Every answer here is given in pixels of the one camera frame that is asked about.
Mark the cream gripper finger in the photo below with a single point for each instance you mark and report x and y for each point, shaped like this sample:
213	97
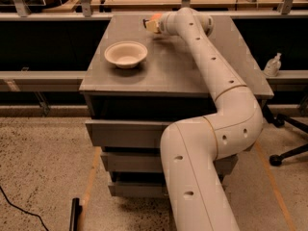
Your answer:
152	26

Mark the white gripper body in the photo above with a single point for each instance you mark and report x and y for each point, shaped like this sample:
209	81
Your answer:
163	24

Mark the orange fruit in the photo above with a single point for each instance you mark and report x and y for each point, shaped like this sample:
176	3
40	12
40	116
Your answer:
156	16

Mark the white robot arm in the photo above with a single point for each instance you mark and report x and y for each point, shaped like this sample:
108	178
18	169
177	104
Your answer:
190	146

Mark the dark rxbar blueberry wrapper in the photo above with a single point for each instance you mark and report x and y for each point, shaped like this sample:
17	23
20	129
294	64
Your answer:
144	21

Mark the white paper bowl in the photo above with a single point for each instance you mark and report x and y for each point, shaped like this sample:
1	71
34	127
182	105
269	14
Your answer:
125	54

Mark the grey drawer cabinet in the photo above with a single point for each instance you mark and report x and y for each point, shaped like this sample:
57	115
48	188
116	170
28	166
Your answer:
166	86

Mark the clear sanitizer bottle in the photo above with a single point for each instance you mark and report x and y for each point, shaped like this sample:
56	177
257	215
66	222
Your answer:
273	65

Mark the top grey drawer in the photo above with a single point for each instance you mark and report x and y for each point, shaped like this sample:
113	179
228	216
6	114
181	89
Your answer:
147	134

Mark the grey drawer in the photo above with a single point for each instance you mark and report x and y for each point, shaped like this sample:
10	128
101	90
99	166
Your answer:
151	163
137	189
147	134

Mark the middle grey drawer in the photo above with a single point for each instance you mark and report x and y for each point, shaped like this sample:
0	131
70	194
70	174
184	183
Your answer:
151	163

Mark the black office chair base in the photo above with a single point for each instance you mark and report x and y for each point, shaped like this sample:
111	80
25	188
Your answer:
288	136

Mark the bottom grey drawer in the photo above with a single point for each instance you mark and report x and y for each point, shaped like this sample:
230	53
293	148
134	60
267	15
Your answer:
137	189

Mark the black bar on floor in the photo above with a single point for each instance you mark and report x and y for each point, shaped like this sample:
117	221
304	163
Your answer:
75	213

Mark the metal railing frame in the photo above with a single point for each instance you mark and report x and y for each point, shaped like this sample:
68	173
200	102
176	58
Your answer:
19	9

